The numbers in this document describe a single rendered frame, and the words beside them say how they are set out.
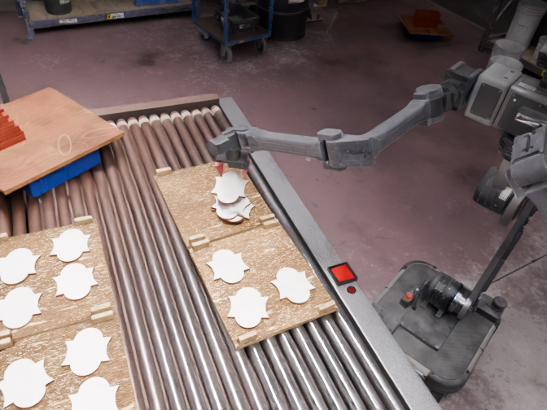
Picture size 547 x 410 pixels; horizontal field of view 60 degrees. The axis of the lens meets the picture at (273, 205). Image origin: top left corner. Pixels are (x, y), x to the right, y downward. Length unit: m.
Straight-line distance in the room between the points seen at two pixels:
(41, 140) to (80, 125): 0.16
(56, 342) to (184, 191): 0.72
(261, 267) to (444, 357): 1.13
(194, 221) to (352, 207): 1.74
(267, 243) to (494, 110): 0.85
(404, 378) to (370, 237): 1.75
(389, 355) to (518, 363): 1.46
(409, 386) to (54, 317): 1.04
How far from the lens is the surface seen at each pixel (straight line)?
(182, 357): 1.43
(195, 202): 1.82
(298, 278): 1.57
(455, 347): 2.48
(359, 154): 1.28
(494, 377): 2.79
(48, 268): 1.68
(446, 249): 3.24
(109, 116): 2.32
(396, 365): 1.51
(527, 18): 5.89
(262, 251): 1.65
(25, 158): 1.97
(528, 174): 1.16
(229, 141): 1.58
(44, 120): 2.16
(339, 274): 1.64
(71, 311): 1.56
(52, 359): 1.48
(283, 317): 1.49
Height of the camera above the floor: 2.16
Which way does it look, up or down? 42 degrees down
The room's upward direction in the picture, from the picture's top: 7 degrees clockwise
